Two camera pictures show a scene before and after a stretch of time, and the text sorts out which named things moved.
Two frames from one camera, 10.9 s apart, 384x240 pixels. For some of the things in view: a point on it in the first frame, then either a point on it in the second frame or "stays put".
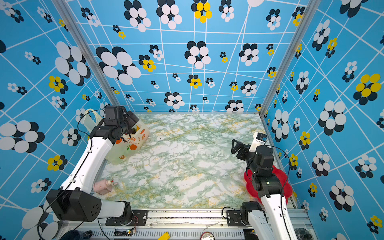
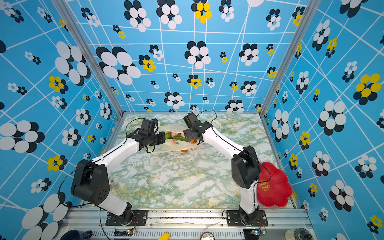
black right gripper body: x=245 y=154 to x=189 y=133
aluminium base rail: x=300 y=224 stays put
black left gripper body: x=126 y=125 to x=156 y=139
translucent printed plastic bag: x=123 y=147 to x=175 y=142
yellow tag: x=166 y=236 stays put
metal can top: x=207 y=235 stays put
